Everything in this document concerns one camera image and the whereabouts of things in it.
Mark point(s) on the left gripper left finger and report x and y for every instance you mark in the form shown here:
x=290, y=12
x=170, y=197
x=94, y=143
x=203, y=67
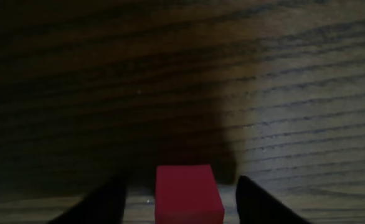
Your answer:
x=104, y=205

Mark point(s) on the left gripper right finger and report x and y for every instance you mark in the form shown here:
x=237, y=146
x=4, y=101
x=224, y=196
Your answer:
x=257, y=207

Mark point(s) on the red cube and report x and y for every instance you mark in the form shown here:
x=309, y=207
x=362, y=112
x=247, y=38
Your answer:
x=187, y=196

